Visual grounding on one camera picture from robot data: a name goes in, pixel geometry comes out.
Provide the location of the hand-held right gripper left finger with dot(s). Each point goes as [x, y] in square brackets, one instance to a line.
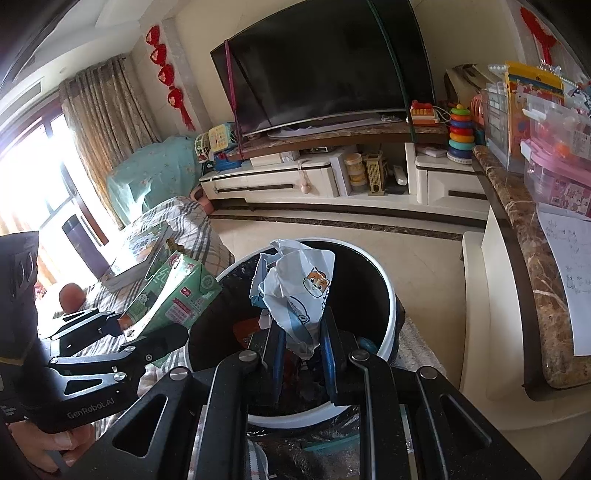
[278, 369]

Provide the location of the yellow picture book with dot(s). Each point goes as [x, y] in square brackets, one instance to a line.
[531, 87]

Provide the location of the marble-top side counter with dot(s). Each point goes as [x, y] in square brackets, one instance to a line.
[526, 258]

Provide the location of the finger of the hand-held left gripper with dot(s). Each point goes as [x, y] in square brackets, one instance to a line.
[87, 323]
[157, 346]

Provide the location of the purple thermos bottle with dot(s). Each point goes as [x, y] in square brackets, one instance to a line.
[85, 244]

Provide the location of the green drink carton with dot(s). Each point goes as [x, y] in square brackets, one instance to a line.
[180, 295]

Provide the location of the teal cover cloth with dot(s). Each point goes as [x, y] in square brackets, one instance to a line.
[152, 180]

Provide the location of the yellow white toy cube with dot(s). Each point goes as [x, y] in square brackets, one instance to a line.
[222, 136]

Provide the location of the person's left hand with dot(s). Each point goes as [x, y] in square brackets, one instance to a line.
[60, 445]

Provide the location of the white marble-top tv cabinet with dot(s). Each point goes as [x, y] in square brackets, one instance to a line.
[286, 184]

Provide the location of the brown cardboard box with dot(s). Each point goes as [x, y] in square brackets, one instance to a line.
[466, 83]

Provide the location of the pink thin rod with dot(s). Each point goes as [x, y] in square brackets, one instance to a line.
[233, 101]

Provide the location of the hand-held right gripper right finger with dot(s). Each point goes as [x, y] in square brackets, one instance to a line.
[330, 369]

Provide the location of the white paper sheet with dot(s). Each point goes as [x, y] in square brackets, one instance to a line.
[568, 277]

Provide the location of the clear drawer organizer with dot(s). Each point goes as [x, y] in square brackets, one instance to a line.
[496, 129]

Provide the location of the orange toy telephone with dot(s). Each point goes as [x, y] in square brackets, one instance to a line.
[424, 114]

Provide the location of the wooden rack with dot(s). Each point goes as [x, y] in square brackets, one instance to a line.
[375, 175]

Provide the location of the white remote control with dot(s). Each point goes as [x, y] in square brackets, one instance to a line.
[400, 175]

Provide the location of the green thin rod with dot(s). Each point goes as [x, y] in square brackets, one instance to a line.
[397, 60]

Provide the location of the bright window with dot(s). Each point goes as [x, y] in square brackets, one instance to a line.
[32, 184]

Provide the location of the white blue packet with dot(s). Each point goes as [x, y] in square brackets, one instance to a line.
[300, 286]

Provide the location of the black flat television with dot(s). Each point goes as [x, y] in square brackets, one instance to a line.
[323, 64]

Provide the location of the round white trash bin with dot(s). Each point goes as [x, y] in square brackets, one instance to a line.
[364, 286]

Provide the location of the plaid striped blanket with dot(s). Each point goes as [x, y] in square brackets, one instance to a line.
[194, 221]

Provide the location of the orange plastic toy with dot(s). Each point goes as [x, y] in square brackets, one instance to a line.
[477, 110]

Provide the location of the blue plastic toy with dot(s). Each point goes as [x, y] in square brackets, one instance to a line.
[226, 162]

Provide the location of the green children's book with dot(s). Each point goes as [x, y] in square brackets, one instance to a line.
[138, 254]

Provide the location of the beige curtain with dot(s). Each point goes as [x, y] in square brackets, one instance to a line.
[111, 115]

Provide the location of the yellow round container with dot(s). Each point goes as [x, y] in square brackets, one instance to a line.
[355, 170]

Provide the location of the orange round fruit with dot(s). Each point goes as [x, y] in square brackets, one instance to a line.
[71, 297]

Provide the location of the ferris wheel toy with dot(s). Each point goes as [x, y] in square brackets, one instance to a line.
[204, 147]

